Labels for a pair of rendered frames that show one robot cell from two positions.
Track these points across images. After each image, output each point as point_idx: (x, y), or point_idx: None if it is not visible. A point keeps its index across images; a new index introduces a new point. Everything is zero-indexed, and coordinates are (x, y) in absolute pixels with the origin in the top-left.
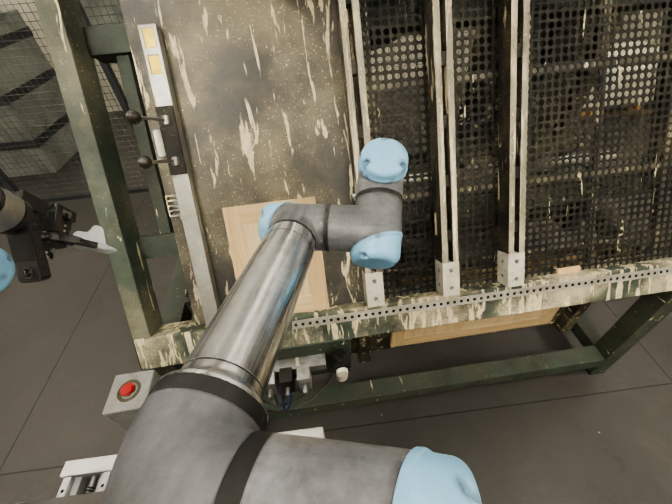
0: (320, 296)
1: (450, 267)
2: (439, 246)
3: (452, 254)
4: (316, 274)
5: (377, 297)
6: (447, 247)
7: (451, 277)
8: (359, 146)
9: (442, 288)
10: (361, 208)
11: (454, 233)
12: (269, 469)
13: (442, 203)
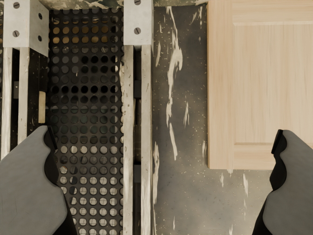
0: (219, 20)
1: (16, 38)
2: (34, 74)
3: (13, 59)
4: (221, 54)
5: (134, 3)
6: (19, 71)
7: (16, 22)
8: (139, 232)
9: (32, 6)
10: None
11: (7, 92)
12: None
13: (23, 140)
